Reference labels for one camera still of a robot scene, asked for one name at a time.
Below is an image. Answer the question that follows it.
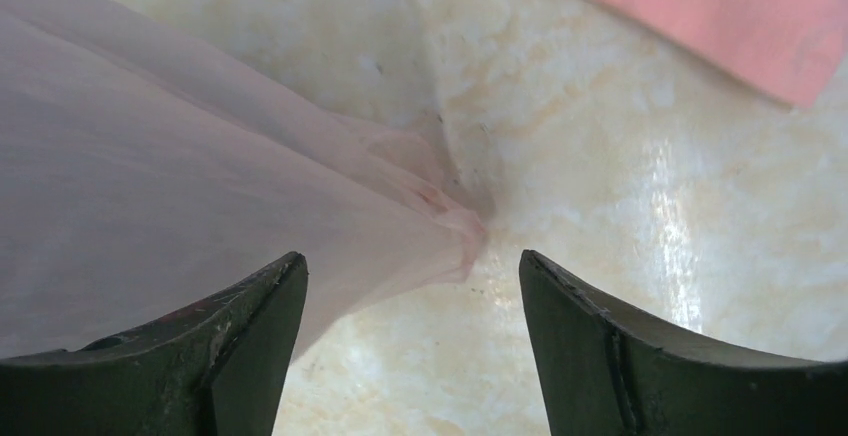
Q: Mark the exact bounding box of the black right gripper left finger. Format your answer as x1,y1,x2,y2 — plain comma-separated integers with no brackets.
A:
1,252,308,435

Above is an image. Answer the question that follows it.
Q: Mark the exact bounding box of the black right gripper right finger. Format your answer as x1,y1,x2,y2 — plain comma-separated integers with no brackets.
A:
519,250,847,436

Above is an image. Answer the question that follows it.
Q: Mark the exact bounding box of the folded pink cloth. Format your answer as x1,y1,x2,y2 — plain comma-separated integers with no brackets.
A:
594,0,847,107

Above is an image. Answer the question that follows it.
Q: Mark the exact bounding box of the translucent pink trash bag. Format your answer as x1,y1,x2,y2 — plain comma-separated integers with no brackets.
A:
1,0,483,357

